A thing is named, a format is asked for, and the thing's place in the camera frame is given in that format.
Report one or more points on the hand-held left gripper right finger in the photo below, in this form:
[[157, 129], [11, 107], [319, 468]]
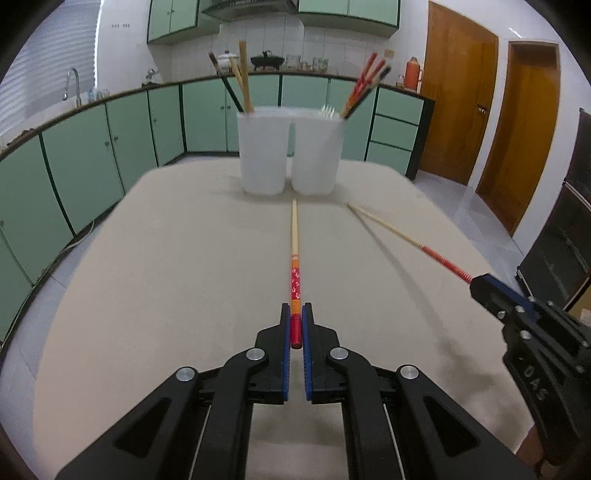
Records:
[[308, 364]]

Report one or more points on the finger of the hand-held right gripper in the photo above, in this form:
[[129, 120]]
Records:
[[526, 307], [489, 295]]

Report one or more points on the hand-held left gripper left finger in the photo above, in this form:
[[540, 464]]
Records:
[[286, 364]]

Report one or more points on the white plastic container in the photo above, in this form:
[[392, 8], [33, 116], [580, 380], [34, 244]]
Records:
[[263, 152], [316, 152]]

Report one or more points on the black chopstick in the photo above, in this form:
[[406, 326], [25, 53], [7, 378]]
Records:
[[371, 91], [228, 87]]

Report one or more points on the plain wooden chopstick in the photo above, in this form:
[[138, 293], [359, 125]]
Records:
[[245, 78], [236, 83]]

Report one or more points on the black cabinet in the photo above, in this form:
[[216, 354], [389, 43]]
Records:
[[558, 240]]

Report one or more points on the wooden door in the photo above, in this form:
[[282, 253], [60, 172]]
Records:
[[461, 92], [526, 138]]

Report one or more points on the small glass jar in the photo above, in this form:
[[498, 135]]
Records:
[[400, 79]]

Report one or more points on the orange thermos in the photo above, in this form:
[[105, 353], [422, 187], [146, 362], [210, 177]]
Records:
[[413, 74]]

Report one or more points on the green base cabinet run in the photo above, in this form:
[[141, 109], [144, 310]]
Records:
[[78, 157]]

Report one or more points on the black wok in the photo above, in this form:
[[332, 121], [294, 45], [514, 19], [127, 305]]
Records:
[[268, 61]]

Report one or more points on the white pot with lid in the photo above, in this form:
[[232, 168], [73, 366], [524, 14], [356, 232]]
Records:
[[225, 58]]

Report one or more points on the metal kettle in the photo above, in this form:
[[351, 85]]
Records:
[[151, 77]]

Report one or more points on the small clear bottles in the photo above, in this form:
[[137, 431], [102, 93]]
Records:
[[98, 94]]

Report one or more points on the range hood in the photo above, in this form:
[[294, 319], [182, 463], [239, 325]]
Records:
[[249, 8]]

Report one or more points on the metal faucet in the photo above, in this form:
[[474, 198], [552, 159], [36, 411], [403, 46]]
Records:
[[71, 71]]

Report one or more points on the white window blinds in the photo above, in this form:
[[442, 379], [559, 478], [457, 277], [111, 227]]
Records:
[[46, 69]]

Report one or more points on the green wall cabinet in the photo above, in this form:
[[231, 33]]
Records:
[[351, 11], [180, 21]]

